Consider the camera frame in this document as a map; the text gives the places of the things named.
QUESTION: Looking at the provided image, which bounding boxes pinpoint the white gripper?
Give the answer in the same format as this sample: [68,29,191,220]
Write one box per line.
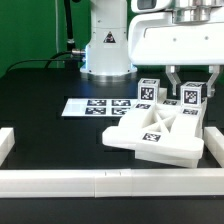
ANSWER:
[128,11,224,98]

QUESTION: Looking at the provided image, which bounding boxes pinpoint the white tagged chair nut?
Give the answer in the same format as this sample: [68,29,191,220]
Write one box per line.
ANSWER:
[138,78,160,102]

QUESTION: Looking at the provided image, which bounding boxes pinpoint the white chair back frame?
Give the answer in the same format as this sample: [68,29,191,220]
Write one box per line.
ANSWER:
[102,88,207,168]

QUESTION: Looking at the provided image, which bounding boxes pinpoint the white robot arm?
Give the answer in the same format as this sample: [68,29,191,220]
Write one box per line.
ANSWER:
[81,0,224,97]

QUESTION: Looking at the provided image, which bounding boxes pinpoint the white marker base sheet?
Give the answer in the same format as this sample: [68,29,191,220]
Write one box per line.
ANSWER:
[62,98,137,117]

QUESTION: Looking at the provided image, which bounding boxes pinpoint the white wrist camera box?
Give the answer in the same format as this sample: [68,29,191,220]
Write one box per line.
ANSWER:
[131,0,172,13]

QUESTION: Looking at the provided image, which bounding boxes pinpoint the white U-shaped fence frame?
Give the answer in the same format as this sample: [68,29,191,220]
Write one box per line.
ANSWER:
[0,128,224,198]

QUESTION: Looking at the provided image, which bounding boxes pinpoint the black cable bundle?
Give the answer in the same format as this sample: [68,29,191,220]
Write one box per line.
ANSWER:
[6,0,88,73]

